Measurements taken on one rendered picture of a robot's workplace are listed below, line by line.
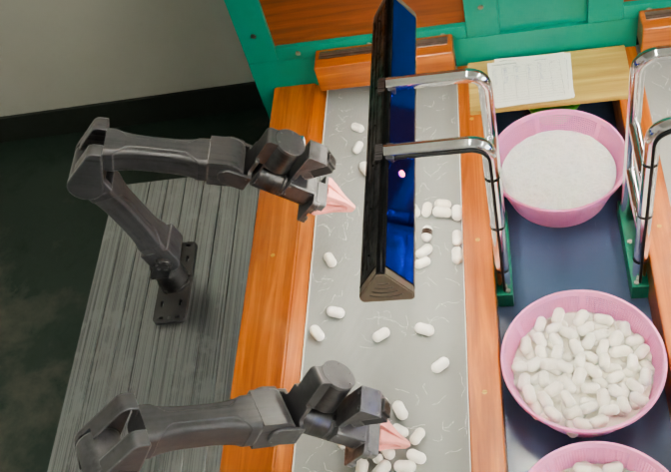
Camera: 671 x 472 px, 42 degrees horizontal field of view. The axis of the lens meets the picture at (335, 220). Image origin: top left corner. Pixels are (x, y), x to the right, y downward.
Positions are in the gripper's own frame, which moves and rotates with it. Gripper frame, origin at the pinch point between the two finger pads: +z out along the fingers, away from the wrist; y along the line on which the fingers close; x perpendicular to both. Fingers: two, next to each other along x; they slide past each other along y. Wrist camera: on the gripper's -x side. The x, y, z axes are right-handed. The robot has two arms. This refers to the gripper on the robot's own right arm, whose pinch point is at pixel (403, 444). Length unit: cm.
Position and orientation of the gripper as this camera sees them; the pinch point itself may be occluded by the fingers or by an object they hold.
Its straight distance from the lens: 149.2
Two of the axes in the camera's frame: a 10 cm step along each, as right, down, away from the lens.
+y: 0.7, -7.9, 6.0
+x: -4.7, 5.1, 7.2
